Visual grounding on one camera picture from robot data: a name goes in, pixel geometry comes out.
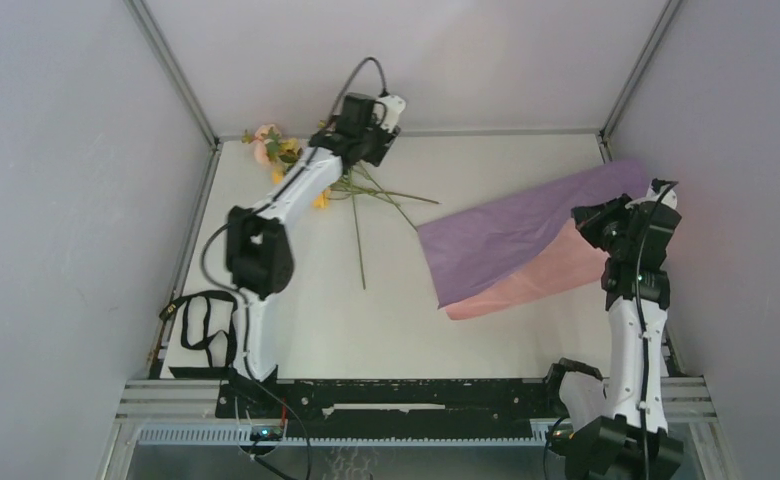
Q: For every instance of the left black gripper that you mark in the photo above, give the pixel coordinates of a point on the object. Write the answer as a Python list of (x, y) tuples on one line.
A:
[(386, 140)]

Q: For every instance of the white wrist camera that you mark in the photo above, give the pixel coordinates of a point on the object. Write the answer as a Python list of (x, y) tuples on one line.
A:
[(388, 110), (663, 192)]

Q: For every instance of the white pink rose stem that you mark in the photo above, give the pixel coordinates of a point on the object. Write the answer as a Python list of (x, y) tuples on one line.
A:
[(358, 181)]

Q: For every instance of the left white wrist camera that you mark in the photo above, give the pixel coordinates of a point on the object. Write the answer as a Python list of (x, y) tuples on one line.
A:
[(388, 110)]

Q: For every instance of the pink purple wrapping paper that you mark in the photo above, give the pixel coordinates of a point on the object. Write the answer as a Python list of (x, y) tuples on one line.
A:
[(522, 247)]

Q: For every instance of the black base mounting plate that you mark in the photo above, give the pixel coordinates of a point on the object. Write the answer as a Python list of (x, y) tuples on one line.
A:
[(436, 409)]

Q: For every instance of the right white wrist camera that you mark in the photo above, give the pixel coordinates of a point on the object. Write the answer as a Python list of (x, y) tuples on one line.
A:
[(663, 192)]

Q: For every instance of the aluminium frame rail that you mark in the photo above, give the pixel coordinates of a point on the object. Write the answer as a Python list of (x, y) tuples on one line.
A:
[(499, 132)]

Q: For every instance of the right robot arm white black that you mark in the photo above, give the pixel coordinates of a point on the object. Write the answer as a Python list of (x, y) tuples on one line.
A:
[(619, 427)]

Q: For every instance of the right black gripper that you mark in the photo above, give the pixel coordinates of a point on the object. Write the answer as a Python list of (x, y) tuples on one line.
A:
[(588, 218)]

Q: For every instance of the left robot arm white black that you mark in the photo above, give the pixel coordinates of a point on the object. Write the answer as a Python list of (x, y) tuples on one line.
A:
[(258, 252)]

